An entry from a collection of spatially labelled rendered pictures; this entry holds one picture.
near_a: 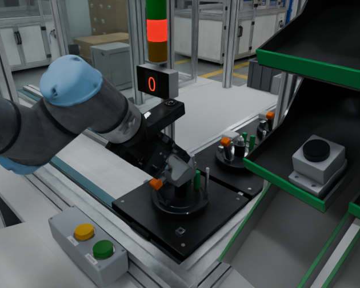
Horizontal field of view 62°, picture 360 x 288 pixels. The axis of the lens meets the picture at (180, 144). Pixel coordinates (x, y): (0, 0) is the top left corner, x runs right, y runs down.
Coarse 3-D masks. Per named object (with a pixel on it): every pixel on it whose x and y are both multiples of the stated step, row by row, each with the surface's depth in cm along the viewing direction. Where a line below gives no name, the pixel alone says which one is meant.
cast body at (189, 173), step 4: (188, 152) 69; (192, 156) 67; (192, 160) 68; (168, 164) 68; (196, 164) 73; (168, 168) 69; (188, 168) 67; (196, 168) 70; (168, 172) 67; (184, 172) 67; (188, 172) 68; (192, 172) 69; (196, 172) 71; (168, 176) 68; (184, 176) 67; (188, 176) 69; (192, 176) 70; (168, 180) 69; (172, 180) 68; (176, 180) 66; (180, 180) 67; (184, 180) 68; (188, 180) 69; (176, 184) 67; (180, 184) 67
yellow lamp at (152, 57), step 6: (150, 42) 75; (156, 42) 74; (162, 42) 74; (150, 48) 75; (156, 48) 75; (162, 48) 75; (150, 54) 76; (156, 54) 75; (162, 54) 76; (150, 60) 77; (156, 60) 76; (162, 60) 76
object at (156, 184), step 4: (152, 180) 64; (156, 180) 64; (160, 180) 63; (164, 180) 65; (152, 184) 63; (156, 184) 63; (160, 184) 64; (156, 188) 63; (160, 188) 65; (160, 192) 65; (164, 192) 66; (160, 196) 67; (164, 196) 67; (164, 200) 67; (168, 200) 68
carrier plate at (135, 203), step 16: (160, 176) 83; (144, 192) 76; (224, 192) 76; (128, 208) 71; (144, 208) 71; (208, 208) 71; (224, 208) 71; (240, 208) 72; (144, 224) 66; (160, 224) 66; (176, 224) 66; (192, 224) 66; (208, 224) 66; (224, 224) 68; (160, 240) 63; (176, 240) 62; (192, 240) 62; (176, 256) 61
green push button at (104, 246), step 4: (104, 240) 62; (96, 244) 61; (100, 244) 61; (104, 244) 61; (108, 244) 61; (112, 244) 61; (96, 248) 60; (100, 248) 60; (104, 248) 60; (108, 248) 60; (112, 248) 60; (96, 252) 59; (100, 252) 59; (104, 252) 59; (108, 252) 60; (96, 256) 59; (100, 256) 59; (104, 256) 59
